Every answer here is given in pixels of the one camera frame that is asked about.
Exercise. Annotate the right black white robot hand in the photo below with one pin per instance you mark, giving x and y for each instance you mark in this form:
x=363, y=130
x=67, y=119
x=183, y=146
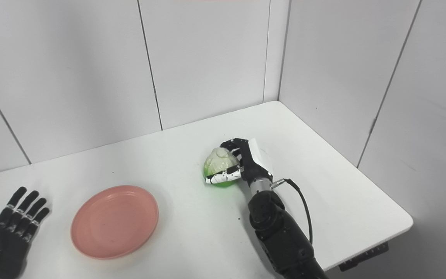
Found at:
x=256, y=162

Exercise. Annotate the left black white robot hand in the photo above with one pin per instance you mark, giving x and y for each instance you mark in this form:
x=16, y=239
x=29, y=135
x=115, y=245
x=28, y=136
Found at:
x=8, y=244

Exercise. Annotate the green white cabbage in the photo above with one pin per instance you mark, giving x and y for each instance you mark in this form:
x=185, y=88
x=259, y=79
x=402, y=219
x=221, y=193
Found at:
x=217, y=164

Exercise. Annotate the pink round plate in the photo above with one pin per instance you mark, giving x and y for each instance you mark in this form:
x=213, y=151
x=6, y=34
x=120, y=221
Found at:
x=114, y=221

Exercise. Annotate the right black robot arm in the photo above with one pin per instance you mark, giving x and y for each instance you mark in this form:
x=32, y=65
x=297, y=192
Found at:
x=281, y=236

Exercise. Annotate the grey metal wall hinge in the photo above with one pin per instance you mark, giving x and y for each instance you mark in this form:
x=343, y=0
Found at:
x=373, y=126

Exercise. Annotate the black under-table bracket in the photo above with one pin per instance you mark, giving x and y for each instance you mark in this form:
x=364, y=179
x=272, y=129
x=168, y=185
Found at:
x=364, y=256

